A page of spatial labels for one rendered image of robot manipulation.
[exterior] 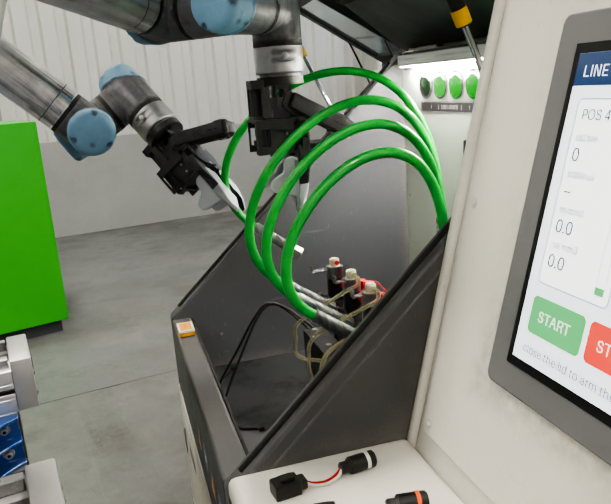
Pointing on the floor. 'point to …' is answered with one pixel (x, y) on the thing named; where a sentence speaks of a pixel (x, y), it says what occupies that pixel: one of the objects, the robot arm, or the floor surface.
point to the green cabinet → (13, 238)
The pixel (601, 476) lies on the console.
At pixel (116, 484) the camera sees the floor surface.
